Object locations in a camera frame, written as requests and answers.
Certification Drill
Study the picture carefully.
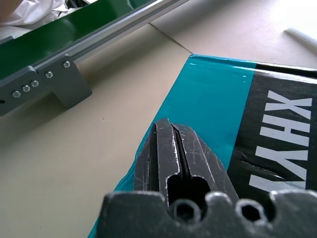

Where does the teal and black cardboard box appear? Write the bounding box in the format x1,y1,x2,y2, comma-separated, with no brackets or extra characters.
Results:
86,54,317,238

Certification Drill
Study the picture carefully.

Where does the green conveyor belt, aluminium frame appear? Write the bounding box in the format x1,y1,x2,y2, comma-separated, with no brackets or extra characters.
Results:
0,0,192,118

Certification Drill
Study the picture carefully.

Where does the brown paper sheet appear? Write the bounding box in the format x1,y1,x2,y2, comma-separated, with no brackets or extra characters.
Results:
149,0,317,69

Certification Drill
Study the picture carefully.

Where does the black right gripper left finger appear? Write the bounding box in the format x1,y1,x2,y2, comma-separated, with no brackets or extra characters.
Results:
133,118,181,194

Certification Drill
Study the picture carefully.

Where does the white foam pad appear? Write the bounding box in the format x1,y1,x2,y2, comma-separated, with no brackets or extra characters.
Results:
283,27,317,53

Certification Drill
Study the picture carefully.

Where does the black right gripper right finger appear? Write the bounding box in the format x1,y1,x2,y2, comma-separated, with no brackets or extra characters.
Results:
171,122,240,198

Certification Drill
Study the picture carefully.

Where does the white crumpled cloth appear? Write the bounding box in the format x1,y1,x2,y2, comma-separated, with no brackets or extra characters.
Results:
0,0,100,27

